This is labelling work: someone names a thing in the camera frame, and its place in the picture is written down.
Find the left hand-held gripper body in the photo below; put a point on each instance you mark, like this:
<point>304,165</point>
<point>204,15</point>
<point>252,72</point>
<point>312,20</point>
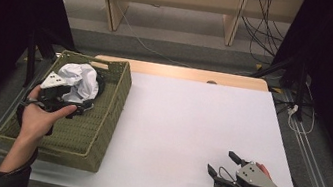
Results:
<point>53,81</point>

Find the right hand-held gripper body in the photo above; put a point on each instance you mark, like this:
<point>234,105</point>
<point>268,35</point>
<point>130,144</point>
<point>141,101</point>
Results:
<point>252,176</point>

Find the white garment with black waistband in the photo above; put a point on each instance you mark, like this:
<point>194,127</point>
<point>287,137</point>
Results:
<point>83,80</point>

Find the green woven basket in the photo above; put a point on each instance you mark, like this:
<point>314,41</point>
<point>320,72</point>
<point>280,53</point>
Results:
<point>87,135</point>

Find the person's left hand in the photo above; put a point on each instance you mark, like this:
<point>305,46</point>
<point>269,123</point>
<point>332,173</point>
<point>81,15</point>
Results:
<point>35,120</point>

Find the black tripod stand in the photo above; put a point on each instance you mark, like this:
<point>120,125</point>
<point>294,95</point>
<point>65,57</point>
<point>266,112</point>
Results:
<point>31,58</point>
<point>300,91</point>

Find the white table cover sheet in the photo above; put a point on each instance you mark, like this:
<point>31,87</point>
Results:
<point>183,126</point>

